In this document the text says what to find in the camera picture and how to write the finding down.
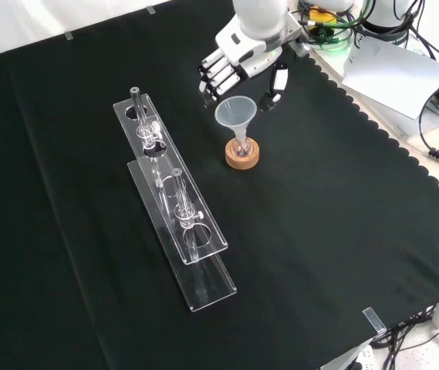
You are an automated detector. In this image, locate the black cloth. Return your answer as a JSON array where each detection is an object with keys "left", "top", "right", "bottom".
[{"left": 0, "top": 0, "right": 439, "bottom": 370}]

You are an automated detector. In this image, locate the white power strip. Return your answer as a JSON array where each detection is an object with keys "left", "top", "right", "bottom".
[{"left": 329, "top": 344, "right": 375, "bottom": 370}]

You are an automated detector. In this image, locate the cork ring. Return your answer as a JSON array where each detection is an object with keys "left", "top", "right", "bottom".
[{"left": 225, "top": 138, "right": 262, "bottom": 171}]

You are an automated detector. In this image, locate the clear round-bottom flask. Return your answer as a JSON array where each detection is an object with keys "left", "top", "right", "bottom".
[{"left": 231, "top": 134, "right": 252, "bottom": 159}]

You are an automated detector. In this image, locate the green cable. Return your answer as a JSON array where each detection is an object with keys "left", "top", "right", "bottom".
[{"left": 306, "top": 18, "right": 360, "bottom": 44}]

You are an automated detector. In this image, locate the pale board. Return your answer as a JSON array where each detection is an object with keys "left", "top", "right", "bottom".
[{"left": 341, "top": 35, "right": 439, "bottom": 117}]

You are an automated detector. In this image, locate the clear acrylic funnel stand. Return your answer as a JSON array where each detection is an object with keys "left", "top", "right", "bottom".
[{"left": 112, "top": 86, "right": 238, "bottom": 313}]

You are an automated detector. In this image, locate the translucent plastic funnel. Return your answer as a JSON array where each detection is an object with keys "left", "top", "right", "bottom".
[{"left": 214, "top": 96, "right": 258, "bottom": 153}]

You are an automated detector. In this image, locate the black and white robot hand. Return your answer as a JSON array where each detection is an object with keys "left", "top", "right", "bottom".
[{"left": 197, "top": 10, "right": 302, "bottom": 113}]

